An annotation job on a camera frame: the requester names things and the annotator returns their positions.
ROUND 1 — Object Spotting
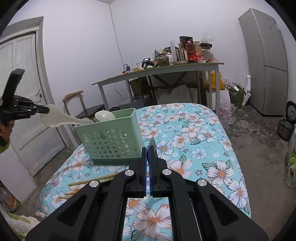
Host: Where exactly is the white panel door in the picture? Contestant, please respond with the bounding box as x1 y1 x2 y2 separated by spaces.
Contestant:
1 16 70 176

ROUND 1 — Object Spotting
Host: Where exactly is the grey refrigerator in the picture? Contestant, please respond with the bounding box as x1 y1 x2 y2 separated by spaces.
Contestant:
238 9 288 116

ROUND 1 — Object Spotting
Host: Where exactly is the red soda bottle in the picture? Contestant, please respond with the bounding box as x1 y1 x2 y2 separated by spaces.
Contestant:
186 40 197 63

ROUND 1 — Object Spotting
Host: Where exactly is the grey long desk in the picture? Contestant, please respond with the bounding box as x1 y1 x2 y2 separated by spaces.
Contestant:
93 62 224 115

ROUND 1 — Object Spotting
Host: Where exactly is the white plastic rice paddle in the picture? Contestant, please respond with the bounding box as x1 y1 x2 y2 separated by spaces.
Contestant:
40 104 94 128

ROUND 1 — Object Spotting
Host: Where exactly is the metal spoon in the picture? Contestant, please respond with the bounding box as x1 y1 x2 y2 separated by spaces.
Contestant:
149 138 156 149

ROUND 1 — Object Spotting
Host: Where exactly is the left hand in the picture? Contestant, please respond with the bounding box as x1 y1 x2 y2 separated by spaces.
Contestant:
1 121 15 147

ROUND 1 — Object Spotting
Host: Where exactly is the black rice cooker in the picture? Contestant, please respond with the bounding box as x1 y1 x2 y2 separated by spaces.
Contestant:
276 101 296 141

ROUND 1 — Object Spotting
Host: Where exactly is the white ceramic spoon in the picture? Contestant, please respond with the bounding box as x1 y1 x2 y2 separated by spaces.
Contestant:
95 110 116 122

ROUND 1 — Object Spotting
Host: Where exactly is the green perforated utensil basket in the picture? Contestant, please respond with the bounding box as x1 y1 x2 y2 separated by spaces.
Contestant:
74 108 144 165

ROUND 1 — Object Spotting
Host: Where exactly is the yellow plastic bag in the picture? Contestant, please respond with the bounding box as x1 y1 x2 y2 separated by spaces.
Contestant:
203 71 225 92

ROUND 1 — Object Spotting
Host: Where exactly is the wooden chair black seat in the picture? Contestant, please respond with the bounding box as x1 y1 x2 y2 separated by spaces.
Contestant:
62 90 105 120

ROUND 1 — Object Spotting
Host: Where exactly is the wooden chopstick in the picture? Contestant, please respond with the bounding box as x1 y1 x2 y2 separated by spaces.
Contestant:
58 195 73 200
65 188 81 195
68 171 122 186

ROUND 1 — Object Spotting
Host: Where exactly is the floral blue tablecloth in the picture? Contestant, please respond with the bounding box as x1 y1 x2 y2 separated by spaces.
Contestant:
35 103 251 240

